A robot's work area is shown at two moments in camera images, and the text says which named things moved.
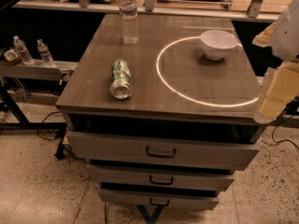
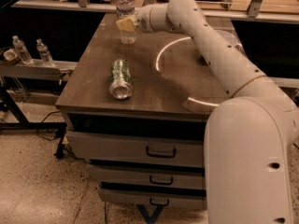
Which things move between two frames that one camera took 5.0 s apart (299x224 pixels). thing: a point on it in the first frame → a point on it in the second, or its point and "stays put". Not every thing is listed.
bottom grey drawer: (132, 197) stays put
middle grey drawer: (161, 177) stays put
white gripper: (287, 36) → (144, 20)
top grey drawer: (147, 150) stays put
